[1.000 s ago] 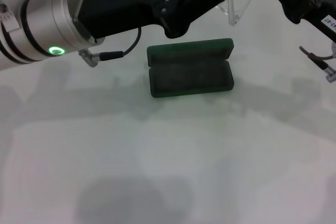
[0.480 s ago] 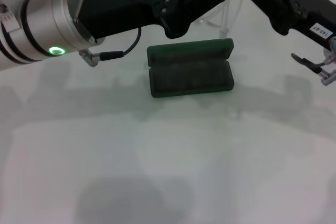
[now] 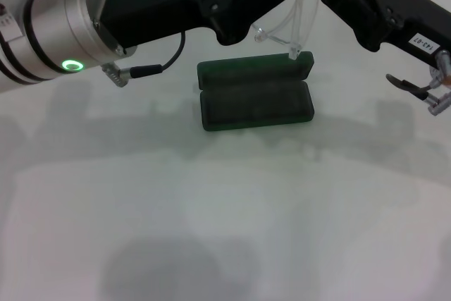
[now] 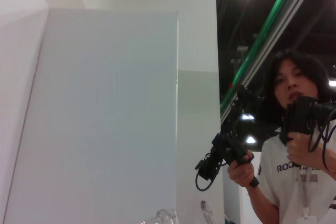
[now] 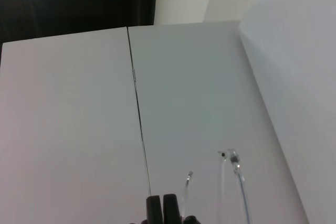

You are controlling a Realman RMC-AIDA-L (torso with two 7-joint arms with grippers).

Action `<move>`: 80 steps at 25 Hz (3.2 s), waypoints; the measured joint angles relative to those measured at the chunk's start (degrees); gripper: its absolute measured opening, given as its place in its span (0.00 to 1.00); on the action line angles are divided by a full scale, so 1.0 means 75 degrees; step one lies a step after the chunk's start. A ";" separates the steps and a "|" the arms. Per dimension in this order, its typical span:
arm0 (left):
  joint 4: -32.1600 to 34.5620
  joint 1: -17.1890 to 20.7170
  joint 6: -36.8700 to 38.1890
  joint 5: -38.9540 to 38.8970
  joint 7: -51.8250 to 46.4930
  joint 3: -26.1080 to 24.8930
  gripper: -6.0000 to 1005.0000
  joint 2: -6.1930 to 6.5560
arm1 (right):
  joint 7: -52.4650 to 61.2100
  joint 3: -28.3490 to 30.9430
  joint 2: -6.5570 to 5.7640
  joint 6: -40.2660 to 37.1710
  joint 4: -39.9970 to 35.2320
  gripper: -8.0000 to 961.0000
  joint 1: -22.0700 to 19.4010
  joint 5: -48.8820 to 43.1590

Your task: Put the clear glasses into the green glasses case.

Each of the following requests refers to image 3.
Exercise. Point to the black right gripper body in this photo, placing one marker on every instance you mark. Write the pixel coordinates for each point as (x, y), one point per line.
(415, 15)

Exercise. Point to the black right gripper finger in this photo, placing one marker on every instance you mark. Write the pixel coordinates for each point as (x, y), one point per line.
(352, 1)

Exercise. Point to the clear plastic glasses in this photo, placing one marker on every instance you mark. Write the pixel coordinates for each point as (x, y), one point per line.
(294, 53)

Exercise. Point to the green glasses case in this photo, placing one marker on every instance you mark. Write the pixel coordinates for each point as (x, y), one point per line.
(253, 110)

